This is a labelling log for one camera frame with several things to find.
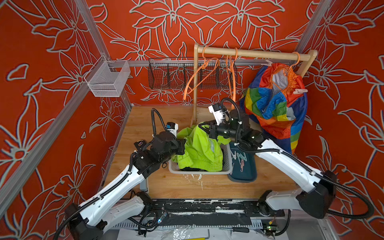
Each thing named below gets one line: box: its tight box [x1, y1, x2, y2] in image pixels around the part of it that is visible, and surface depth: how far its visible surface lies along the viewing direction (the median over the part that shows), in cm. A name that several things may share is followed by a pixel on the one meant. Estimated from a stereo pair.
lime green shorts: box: [172, 123, 231, 172], surface depth 73 cm
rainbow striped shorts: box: [240, 62, 308, 155], surface depth 76 cm
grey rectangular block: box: [139, 179, 147, 191], surface depth 77 cm
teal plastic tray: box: [228, 141, 258, 183], surface depth 87 cm
